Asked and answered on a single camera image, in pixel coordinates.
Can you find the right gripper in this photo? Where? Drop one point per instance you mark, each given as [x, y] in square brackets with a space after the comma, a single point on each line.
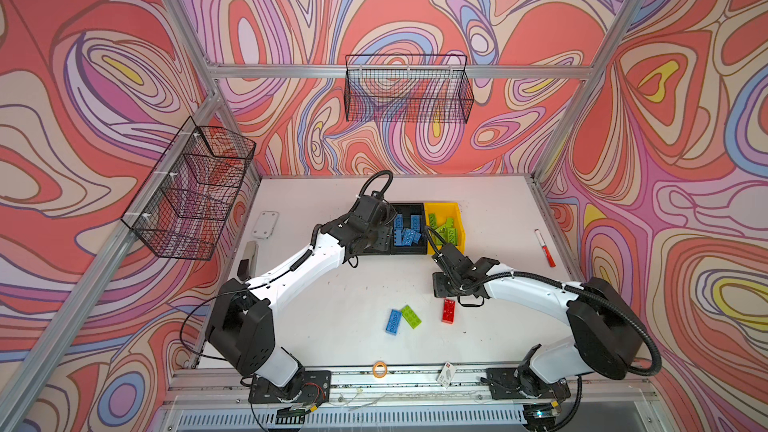
[439, 286]

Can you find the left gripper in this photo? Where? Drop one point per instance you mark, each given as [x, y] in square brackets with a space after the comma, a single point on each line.
[384, 242]

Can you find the red lego brick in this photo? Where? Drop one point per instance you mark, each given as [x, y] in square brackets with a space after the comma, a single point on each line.
[448, 311]

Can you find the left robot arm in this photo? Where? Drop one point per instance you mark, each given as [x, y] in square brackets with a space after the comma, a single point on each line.
[241, 326]

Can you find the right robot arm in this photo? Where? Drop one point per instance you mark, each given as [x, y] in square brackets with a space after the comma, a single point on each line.
[605, 335]

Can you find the left black bin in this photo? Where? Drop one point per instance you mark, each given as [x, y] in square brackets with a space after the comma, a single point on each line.
[382, 235]

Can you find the black bin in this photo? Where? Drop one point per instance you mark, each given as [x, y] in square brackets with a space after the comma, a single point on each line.
[382, 235]
[407, 209]

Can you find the middle black bin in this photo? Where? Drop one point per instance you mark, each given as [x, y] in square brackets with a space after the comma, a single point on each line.
[407, 209]

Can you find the yellow bin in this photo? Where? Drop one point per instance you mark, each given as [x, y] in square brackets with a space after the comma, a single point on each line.
[444, 210]

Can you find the red marker pen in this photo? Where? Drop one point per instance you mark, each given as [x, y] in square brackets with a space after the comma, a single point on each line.
[544, 246]

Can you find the white plastic plate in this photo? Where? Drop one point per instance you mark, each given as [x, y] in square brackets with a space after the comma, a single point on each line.
[264, 225]

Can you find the white tag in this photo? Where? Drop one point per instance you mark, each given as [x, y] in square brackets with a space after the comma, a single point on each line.
[446, 375]

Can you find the grey stapler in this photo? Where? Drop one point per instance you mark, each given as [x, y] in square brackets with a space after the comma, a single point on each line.
[247, 265]

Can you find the back wire basket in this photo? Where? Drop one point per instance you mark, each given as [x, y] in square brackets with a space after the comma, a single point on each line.
[407, 88]

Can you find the wire basket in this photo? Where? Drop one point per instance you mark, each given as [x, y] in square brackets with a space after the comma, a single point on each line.
[199, 176]
[407, 88]

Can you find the left wire basket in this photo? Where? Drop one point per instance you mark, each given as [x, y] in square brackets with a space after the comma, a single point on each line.
[199, 176]

